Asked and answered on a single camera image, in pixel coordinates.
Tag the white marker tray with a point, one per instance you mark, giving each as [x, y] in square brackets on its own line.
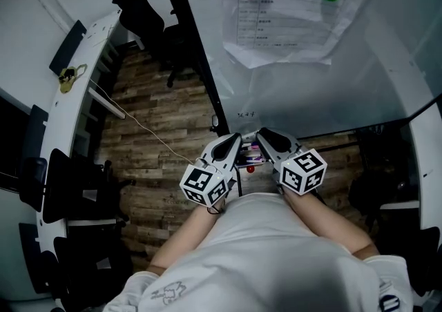
[246, 154]

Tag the person's left forearm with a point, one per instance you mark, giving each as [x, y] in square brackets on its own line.
[179, 238]

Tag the white curved desk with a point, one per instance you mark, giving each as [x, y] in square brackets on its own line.
[65, 110]

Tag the black desk divider panel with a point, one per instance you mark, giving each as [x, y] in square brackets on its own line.
[67, 46]
[34, 131]

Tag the white desk with grey edge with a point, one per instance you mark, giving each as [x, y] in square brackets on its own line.
[428, 152]

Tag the black elastic wrist band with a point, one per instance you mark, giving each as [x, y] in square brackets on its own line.
[212, 210]

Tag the yellow and black pouch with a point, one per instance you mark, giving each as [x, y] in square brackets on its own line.
[67, 77]

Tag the large glass whiteboard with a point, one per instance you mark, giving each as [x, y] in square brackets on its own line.
[310, 96]

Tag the black pen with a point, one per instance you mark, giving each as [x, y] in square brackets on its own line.
[427, 174]

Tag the dark window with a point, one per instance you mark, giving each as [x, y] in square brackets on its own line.
[10, 145]

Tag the person's right forearm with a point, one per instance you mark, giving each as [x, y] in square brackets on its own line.
[328, 224]

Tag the person's white shirt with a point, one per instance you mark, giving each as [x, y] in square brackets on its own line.
[259, 252]

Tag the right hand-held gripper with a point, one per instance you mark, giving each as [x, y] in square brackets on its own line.
[304, 172]

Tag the crumpled printed paper sheet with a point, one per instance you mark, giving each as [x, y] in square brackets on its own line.
[286, 27]

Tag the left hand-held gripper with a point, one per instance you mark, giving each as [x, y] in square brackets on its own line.
[203, 183]

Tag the red-capped white marker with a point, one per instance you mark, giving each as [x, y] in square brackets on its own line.
[255, 147]

